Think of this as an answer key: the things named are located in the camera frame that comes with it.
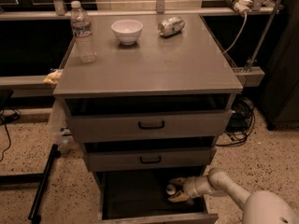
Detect grey top drawer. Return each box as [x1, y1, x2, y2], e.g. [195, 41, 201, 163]
[65, 93, 234, 143]

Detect white power cable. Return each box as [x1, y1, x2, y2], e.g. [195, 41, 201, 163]
[221, 11, 249, 55]

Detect white ceramic bowl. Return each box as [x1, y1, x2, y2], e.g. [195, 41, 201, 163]
[111, 20, 143, 45]

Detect black cable on floor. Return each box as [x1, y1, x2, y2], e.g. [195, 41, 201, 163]
[0, 89, 21, 162]

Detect grey bottom drawer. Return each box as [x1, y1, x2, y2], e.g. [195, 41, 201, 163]
[96, 166, 219, 224]

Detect black metal stand leg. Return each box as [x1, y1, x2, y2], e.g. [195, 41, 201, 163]
[0, 144, 61, 224]

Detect grey middle drawer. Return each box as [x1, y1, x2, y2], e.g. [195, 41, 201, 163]
[83, 137, 216, 172]

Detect black cable bundle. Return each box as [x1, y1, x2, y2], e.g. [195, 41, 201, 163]
[215, 96, 256, 147]

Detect silver soda can lying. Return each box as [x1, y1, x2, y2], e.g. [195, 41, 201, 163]
[158, 16, 185, 37]

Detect clear plastic water bottle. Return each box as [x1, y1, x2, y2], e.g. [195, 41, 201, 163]
[71, 1, 96, 63]

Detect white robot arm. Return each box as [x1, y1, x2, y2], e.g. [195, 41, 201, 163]
[165, 168, 299, 224]

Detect grey drawer cabinet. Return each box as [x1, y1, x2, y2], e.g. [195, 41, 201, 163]
[52, 13, 244, 224]

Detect grey drawer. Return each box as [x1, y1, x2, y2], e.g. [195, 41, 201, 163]
[83, 137, 216, 172]
[96, 166, 219, 224]
[65, 93, 234, 143]

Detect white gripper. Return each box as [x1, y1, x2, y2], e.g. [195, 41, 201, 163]
[168, 176, 206, 203]

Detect clear plastic bag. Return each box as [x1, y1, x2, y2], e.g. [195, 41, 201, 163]
[49, 100, 80, 149]

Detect blue silver redbull can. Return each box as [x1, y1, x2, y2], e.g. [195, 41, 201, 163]
[165, 184, 177, 199]

